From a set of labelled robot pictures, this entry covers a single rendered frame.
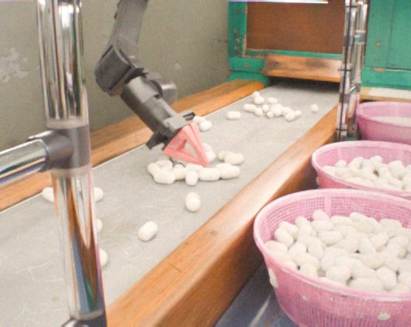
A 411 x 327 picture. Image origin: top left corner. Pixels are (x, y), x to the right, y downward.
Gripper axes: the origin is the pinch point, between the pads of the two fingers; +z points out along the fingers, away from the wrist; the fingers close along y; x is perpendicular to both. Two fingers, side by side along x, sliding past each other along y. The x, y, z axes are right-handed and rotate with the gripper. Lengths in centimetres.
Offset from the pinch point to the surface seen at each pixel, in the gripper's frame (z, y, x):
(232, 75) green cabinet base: -27, 86, 20
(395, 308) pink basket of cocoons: 28.6, -27.1, -21.7
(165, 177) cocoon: -1.8, -8.7, 1.7
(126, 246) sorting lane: 4.2, -28.2, -1.0
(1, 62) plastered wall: -157, 120, 134
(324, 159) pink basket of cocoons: 14.6, 14.6, -10.9
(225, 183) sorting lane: 5.6, -3.1, -2.3
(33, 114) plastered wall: -133, 142, 163
